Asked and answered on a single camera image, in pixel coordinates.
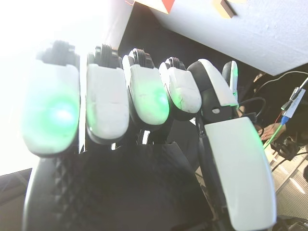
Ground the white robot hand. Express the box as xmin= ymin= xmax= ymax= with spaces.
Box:
xmin=20 ymin=39 xmax=278 ymax=231

